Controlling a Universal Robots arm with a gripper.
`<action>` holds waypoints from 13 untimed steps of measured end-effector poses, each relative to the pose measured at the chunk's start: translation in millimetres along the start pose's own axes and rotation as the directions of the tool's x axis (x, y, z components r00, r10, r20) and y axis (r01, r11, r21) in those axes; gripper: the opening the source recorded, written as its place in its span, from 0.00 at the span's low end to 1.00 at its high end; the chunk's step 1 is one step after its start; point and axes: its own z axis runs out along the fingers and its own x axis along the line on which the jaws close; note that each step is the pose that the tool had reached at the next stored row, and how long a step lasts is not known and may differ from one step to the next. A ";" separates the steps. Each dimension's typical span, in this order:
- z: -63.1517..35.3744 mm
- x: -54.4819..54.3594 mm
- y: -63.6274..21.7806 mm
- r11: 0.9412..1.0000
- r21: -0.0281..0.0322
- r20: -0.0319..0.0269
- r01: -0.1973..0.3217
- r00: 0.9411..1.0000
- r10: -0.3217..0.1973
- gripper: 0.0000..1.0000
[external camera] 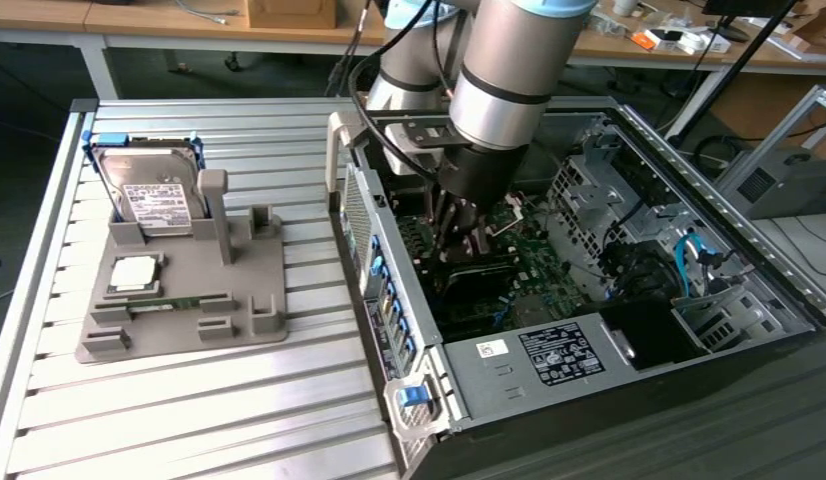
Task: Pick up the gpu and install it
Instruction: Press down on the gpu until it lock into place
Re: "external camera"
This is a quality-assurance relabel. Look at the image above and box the green motherboard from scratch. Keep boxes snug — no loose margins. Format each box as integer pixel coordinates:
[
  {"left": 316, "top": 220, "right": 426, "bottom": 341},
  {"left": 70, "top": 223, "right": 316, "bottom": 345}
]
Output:
[{"left": 391, "top": 192, "right": 591, "bottom": 337}]

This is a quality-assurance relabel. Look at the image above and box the grey plastic parts rack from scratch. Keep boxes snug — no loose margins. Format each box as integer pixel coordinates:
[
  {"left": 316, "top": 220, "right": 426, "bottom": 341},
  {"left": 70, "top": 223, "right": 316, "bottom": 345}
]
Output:
[{"left": 75, "top": 168, "right": 291, "bottom": 365}]

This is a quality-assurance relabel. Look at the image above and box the silver CPU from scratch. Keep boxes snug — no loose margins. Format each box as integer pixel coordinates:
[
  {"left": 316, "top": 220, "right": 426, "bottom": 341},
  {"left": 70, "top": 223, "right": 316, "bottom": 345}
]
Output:
[{"left": 108, "top": 256, "right": 164, "bottom": 292}]

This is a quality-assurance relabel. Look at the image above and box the black camera cable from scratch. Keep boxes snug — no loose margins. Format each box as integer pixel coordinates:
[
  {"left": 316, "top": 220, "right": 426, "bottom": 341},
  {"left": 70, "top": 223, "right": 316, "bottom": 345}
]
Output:
[{"left": 348, "top": 0, "right": 454, "bottom": 176}]

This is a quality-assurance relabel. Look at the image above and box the black square cover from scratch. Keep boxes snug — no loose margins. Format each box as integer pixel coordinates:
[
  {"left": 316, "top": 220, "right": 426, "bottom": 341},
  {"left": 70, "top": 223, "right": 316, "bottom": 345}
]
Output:
[{"left": 573, "top": 298, "right": 714, "bottom": 372}]

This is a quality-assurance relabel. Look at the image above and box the grey cable on desk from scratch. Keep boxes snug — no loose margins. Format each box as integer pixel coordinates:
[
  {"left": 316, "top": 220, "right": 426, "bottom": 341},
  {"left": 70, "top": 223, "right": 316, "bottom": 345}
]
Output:
[{"left": 175, "top": 0, "right": 244, "bottom": 25}]

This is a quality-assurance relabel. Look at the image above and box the white box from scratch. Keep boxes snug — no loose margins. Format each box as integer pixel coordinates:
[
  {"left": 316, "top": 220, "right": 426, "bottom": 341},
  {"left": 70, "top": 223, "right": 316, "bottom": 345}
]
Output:
[{"left": 678, "top": 32, "right": 734, "bottom": 55}]

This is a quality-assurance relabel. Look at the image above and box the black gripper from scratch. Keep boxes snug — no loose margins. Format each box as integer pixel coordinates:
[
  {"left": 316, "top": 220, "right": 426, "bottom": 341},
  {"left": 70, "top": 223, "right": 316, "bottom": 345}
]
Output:
[{"left": 431, "top": 144, "right": 529, "bottom": 262}]

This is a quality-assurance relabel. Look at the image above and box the black monitor with stand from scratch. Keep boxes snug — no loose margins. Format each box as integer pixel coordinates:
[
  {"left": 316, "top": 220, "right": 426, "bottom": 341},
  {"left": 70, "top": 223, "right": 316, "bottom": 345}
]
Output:
[{"left": 702, "top": 0, "right": 798, "bottom": 42}]

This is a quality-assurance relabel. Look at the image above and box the green RAM stick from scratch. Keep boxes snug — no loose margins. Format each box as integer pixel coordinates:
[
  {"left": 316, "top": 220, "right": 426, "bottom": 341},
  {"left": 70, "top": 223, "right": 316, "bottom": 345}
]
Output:
[{"left": 124, "top": 295, "right": 206, "bottom": 312}]

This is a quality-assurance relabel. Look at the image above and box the silver disk bay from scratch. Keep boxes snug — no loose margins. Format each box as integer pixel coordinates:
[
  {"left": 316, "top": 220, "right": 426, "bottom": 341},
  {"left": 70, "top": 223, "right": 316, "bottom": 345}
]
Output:
[{"left": 671, "top": 291, "right": 799, "bottom": 351}]

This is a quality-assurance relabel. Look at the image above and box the silver perforated drive cage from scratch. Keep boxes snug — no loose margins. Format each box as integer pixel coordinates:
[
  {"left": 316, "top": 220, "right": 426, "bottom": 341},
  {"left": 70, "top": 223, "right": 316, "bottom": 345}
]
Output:
[{"left": 543, "top": 152, "right": 658, "bottom": 264}]

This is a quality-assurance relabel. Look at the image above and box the thin cable with connector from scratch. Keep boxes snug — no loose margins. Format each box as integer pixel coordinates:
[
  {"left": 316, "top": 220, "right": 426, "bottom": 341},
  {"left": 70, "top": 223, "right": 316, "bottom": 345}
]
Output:
[{"left": 324, "top": 0, "right": 378, "bottom": 97}]

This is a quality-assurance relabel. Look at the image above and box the light blue wire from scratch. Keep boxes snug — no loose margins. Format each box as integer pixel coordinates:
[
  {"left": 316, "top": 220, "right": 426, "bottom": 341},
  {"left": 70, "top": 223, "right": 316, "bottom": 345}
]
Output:
[{"left": 673, "top": 232, "right": 713, "bottom": 304}]

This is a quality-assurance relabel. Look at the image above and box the aluminium profile frame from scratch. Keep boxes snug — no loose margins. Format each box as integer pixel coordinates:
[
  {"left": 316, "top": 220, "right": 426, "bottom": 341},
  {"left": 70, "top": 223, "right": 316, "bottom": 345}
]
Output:
[{"left": 751, "top": 84, "right": 826, "bottom": 166}]

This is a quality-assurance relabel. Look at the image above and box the silver hard disk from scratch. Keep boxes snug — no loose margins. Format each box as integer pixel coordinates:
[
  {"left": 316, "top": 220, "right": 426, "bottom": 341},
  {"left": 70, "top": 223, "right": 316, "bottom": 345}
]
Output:
[{"left": 94, "top": 142, "right": 211, "bottom": 238}]

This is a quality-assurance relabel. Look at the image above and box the grey computer tower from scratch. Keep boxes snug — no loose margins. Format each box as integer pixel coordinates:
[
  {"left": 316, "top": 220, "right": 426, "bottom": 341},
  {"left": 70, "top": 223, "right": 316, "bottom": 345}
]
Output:
[{"left": 715, "top": 144, "right": 826, "bottom": 221}]

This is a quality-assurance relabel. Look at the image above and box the open black PC case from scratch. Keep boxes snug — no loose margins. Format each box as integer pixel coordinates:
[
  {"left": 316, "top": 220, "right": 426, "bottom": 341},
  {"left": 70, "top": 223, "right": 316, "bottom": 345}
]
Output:
[{"left": 326, "top": 97, "right": 826, "bottom": 480}]

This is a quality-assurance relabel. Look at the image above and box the brown cardboard box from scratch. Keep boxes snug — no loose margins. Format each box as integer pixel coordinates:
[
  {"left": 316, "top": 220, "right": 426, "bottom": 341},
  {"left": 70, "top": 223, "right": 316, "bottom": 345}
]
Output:
[{"left": 246, "top": 0, "right": 339, "bottom": 30}]

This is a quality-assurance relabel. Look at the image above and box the open cardboard carton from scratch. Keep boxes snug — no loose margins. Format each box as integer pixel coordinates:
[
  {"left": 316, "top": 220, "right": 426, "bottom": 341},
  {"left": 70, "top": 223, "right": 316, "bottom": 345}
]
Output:
[{"left": 790, "top": 4, "right": 826, "bottom": 50}]

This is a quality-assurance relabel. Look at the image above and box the grey power supply unit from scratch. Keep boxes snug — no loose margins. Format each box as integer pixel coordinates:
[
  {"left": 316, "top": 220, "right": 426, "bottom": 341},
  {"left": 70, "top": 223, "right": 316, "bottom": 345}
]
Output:
[{"left": 442, "top": 314, "right": 638, "bottom": 422}]

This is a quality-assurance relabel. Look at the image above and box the metal socket cover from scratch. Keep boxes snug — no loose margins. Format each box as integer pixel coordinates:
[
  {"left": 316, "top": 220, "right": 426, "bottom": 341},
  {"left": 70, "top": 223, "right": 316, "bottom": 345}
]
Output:
[{"left": 489, "top": 192, "right": 527, "bottom": 236}]

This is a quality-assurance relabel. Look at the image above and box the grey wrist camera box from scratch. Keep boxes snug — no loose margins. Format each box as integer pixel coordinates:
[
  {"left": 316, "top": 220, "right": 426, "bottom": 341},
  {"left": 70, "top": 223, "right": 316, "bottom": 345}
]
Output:
[{"left": 383, "top": 121, "right": 473, "bottom": 177}]

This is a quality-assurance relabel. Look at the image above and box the blue case latch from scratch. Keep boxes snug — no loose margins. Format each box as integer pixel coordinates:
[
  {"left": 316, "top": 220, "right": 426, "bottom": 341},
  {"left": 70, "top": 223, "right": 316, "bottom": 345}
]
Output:
[{"left": 396, "top": 384, "right": 430, "bottom": 409}]

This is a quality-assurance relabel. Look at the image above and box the wooden desk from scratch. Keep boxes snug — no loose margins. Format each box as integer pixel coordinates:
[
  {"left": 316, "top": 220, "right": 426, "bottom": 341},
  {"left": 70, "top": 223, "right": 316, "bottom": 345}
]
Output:
[{"left": 0, "top": 0, "right": 826, "bottom": 101}]

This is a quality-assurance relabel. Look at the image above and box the hard drive in blue caddy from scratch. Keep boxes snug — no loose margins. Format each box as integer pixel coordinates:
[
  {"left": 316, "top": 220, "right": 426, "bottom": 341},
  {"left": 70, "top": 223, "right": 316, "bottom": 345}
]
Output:
[{"left": 82, "top": 129, "right": 208, "bottom": 221}]

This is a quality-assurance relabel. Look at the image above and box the black tripod pole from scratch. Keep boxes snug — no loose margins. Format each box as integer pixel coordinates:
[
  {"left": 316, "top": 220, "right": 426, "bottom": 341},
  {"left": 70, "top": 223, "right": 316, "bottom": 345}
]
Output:
[{"left": 665, "top": 0, "right": 805, "bottom": 149}]

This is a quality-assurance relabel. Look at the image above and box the orange box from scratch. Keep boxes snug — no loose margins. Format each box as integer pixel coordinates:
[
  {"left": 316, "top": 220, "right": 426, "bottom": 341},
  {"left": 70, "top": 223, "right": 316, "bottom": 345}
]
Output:
[{"left": 633, "top": 28, "right": 685, "bottom": 51}]

